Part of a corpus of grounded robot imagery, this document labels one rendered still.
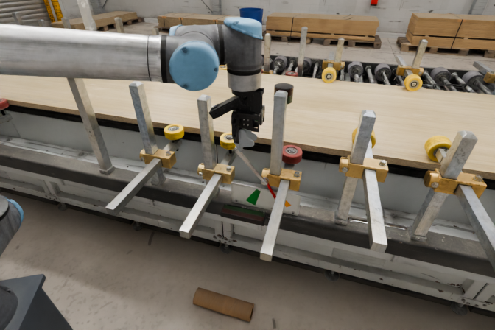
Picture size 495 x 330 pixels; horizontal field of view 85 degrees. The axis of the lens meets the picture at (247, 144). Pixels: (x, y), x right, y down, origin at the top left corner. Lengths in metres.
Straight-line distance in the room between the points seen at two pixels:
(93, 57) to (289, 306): 1.45
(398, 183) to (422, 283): 0.66
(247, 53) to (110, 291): 1.51
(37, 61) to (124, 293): 1.42
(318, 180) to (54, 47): 1.01
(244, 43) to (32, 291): 1.02
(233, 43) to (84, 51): 0.30
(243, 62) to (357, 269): 1.27
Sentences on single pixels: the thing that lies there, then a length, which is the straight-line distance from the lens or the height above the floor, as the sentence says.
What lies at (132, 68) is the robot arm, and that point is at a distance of 0.55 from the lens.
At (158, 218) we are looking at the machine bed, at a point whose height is 0.17.
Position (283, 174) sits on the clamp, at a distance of 0.95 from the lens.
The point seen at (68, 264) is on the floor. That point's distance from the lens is 2.05.
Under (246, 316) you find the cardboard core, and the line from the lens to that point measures 1.55.
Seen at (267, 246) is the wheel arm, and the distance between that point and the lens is 0.76.
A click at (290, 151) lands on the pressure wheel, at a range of 1.01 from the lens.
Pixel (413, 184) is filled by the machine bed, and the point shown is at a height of 0.77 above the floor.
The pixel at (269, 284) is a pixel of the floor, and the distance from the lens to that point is 1.70.
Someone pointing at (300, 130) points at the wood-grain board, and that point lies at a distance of 1.16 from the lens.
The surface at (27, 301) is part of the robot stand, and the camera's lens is 1.19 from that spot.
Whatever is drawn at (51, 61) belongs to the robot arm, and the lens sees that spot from 0.58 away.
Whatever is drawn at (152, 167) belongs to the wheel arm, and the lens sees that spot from 1.07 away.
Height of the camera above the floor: 1.47
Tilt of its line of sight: 33 degrees down
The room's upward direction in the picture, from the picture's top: straight up
